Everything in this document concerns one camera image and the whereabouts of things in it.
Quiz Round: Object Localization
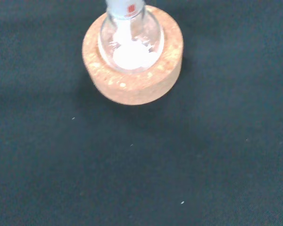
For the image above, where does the black bench cloth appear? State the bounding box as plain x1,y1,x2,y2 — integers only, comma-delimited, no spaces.
0,0,283,226

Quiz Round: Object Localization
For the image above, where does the glass round-bottom flask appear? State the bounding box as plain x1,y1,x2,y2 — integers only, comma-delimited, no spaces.
98,0,166,74

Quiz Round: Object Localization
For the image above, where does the cork ring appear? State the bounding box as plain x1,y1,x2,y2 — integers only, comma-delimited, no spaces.
82,5,184,106

